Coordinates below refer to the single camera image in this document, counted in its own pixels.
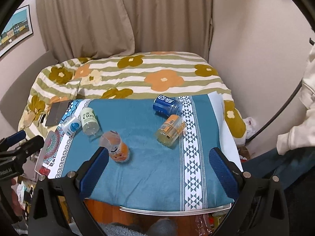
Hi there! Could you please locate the teal blue towel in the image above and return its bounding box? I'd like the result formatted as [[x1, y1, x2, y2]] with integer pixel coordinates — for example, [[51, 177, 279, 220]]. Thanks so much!
[[61, 95, 234, 212]]

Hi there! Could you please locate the beige curtain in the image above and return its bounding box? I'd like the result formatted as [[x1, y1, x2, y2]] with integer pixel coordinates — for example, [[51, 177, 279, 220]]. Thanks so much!
[[36, 0, 212, 61]]

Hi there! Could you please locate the grey laptop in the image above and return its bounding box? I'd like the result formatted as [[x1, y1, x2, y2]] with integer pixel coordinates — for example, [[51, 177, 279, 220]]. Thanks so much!
[[45, 85, 79, 127]]

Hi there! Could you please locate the green white label cup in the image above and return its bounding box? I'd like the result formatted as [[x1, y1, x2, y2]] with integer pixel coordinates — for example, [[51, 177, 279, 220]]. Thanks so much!
[[80, 107, 100, 136]]

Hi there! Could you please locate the person's left hand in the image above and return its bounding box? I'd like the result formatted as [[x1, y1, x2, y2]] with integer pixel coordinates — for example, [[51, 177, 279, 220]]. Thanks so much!
[[11, 188, 23, 216]]

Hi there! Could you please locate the orange label yellow cup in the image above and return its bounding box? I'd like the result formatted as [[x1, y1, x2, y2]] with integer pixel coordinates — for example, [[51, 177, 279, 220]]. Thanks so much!
[[155, 114, 186, 147]]

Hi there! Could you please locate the peach orange label cup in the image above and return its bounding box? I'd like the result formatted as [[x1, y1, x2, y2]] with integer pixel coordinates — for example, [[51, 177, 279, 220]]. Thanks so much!
[[99, 131, 130, 162]]

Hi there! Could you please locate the cream sweater sleeve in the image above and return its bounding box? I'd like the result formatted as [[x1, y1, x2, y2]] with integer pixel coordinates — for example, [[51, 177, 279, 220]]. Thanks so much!
[[275, 46, 315, 156]]

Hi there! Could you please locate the white blue label cup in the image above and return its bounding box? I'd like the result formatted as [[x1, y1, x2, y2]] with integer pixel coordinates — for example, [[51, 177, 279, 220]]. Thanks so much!
[[61, 114, 82, 136]]

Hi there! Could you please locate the dark blue label cup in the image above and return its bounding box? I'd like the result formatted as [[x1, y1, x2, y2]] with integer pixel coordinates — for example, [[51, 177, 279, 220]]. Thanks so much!
[[153, 95, 183, 117]]

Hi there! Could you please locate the framed building picture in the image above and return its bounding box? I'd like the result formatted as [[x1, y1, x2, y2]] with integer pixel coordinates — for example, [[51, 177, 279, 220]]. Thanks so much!
[[0, 5, 33, 57]]

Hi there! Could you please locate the black cable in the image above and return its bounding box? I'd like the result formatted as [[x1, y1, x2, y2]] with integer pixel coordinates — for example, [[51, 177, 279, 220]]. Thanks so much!
[[246, 38, 315, 143]]

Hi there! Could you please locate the colourful patterned cloth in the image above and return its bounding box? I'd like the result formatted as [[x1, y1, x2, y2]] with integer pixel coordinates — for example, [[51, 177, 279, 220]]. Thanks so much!
[[35, 99, 92, 178]]

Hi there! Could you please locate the floral striped duvet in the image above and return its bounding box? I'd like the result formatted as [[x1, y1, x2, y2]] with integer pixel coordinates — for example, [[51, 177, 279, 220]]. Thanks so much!
[[18, 52, 247, 146]]

